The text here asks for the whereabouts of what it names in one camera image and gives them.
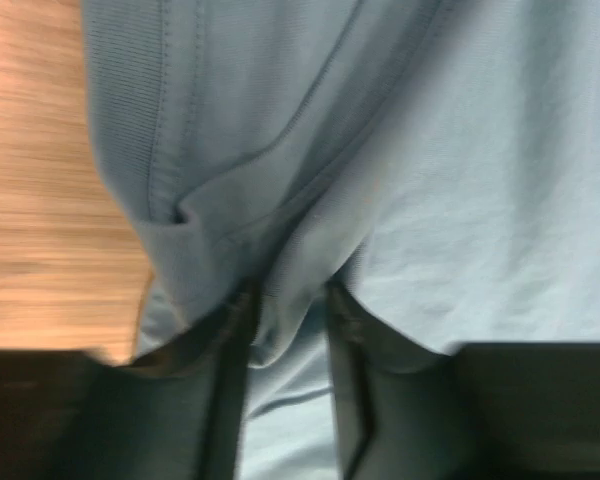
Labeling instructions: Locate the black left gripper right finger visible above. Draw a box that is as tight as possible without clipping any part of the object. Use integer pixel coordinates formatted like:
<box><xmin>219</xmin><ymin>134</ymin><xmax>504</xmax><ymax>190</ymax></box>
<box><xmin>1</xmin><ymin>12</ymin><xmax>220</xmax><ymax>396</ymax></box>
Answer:
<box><xmin>326</xmin><ymin>283</ymin><xmax>600</xmax><ymax>480</ymax></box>

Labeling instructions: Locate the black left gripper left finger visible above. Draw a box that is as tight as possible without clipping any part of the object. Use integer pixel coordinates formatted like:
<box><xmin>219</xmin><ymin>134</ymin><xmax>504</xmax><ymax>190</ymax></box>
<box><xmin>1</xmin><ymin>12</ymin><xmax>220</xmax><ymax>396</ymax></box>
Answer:
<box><xmin>0</xmin><ymin>283</ymin><xmax>259</xmax><ymax>479</ymax></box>

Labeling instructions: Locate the light blue t shirt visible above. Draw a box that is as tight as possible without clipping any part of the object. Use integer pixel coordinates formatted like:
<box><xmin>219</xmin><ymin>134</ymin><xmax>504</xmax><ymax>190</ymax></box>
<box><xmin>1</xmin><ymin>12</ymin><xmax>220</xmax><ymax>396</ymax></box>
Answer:
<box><xmin>82</xmin><ymin>1</ymin><xmax>600</xmax><ymax>479</ymax></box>

